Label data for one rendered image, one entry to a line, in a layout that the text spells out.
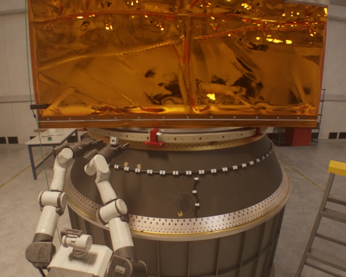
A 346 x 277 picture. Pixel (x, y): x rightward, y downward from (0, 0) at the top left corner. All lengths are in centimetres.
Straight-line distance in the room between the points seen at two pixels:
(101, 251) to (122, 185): 55
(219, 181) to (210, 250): 45
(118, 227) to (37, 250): 38
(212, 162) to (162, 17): 94
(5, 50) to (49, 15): 690
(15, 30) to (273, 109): 777
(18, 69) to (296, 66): 768
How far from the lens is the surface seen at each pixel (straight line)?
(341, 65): 929
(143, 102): 138
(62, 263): 110
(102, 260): 106
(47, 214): 125
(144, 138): 141
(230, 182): 150
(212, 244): 154
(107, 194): 112
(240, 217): 153
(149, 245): 152
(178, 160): 141
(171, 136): 137
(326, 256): 189
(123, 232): 106
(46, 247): 117
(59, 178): 131
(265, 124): 160
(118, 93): 141
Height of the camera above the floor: 205
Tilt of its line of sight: 15 degrees down
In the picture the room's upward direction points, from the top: straight up
